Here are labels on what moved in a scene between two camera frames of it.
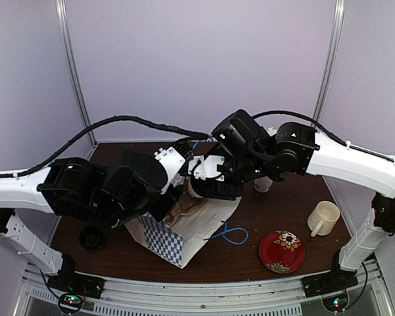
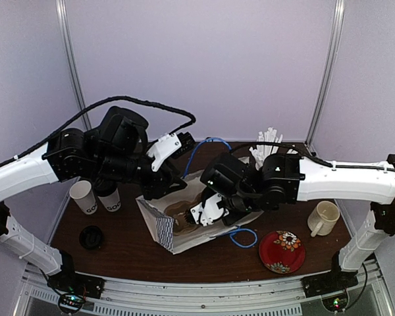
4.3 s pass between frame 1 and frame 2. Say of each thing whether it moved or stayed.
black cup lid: stayed
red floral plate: stayed
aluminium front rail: stayed
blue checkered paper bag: moved
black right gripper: moved
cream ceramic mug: stayed
